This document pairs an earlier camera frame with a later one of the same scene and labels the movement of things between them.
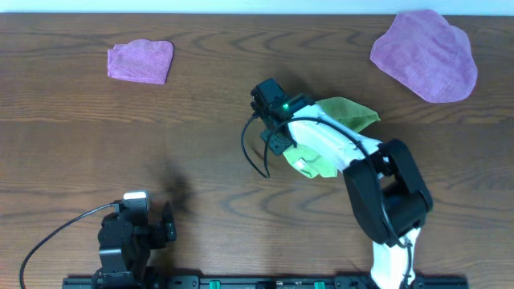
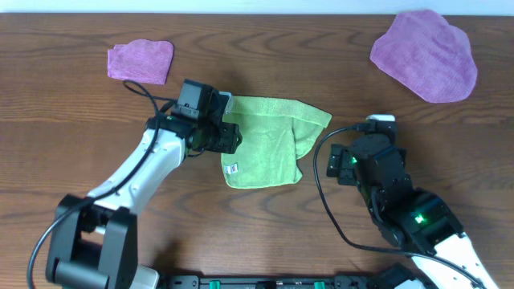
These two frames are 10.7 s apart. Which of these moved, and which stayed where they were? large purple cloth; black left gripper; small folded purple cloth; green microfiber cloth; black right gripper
Moved: black left gripper; black right gripper; green microfiber cloth
Stayed: small folded purple cloth; large purple cloth
